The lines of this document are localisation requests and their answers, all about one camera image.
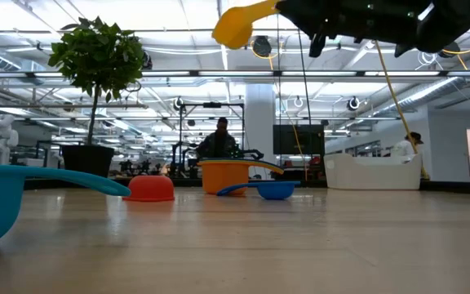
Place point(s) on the black background frame rig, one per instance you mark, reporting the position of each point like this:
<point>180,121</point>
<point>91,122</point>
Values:
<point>211,105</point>

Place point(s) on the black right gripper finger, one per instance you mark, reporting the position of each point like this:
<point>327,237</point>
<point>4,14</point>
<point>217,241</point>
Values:
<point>304,12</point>
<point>317,45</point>

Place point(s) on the white plastic basket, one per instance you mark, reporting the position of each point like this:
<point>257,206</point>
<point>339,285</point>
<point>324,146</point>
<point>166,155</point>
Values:
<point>373,175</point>

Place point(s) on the white building pillar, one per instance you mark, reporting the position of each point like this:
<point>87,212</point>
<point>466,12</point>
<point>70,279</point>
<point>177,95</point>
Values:
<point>259,122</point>

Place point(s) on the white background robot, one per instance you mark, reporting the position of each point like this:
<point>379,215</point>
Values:
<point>0,139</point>

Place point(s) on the green leafy potted tree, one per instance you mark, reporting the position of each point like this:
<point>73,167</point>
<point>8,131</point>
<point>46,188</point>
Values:
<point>96,53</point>

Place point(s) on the black plant pot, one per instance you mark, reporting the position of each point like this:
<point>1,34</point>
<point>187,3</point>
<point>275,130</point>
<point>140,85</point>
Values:
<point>88,159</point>

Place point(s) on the black aluminium table frame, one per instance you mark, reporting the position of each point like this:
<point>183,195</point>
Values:
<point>186,182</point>

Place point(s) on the small black ceiling reel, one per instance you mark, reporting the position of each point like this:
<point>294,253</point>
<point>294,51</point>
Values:
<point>178,103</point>
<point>353,103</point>

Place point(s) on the red measuring cup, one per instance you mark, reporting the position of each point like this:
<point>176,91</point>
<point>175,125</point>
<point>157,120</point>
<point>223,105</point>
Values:
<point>149,190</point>

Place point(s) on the small blue measuring cup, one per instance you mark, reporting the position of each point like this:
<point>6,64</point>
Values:
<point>276,190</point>

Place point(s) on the person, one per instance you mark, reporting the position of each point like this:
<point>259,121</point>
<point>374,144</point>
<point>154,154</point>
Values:
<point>218,143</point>
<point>406,147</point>

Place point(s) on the orange measuring cup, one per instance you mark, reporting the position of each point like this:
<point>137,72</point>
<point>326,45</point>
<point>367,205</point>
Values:
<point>223,179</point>

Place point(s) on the black wall monitor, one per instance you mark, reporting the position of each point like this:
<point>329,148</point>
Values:
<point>298,139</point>

